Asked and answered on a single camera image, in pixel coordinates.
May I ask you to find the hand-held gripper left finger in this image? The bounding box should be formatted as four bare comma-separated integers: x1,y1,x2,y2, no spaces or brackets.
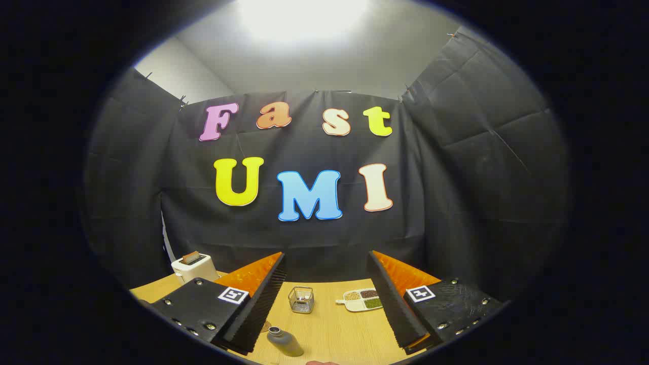
138,252,287,356

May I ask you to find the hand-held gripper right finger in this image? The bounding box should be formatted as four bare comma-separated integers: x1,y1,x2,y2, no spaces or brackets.
367,250,510,355

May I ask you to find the silver bottle with green label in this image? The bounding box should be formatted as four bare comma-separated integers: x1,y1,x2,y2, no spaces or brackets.
267,327,305,357

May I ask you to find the white divided tray with grains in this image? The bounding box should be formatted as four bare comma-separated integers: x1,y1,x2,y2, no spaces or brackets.
336,288,383,312

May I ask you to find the wooden table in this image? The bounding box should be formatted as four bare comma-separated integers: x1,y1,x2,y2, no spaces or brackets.
129,271,431,365

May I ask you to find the white toaster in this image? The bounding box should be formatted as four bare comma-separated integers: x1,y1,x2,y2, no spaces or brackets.
171,251,220,283

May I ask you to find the black backdrop cloth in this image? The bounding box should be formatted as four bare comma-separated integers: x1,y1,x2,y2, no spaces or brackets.
84,28,571,305

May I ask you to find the wire mesh basket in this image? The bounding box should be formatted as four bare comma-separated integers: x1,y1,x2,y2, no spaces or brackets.
288,286,315,314

